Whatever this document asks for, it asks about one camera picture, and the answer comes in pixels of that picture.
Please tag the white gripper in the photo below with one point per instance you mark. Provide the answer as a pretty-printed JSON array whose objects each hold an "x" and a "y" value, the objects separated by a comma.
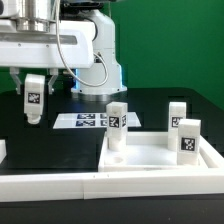
[{"x": 39, "y": 50}]

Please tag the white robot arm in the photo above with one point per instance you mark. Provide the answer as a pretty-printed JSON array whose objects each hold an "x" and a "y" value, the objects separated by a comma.
[{"x": 103, "y": 79}]

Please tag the white marker sheet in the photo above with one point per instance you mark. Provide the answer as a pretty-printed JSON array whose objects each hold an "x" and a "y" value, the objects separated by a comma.
[{"x": 80, "y": 120}]

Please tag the white U-shaped obstacle fence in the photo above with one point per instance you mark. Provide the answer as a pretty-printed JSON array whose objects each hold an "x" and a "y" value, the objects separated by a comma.
[{"x": 210, "y": 180}]

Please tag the white square tabletop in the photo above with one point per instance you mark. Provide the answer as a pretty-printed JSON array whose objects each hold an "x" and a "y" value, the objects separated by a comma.
[{"x": 144, "y": 151}]

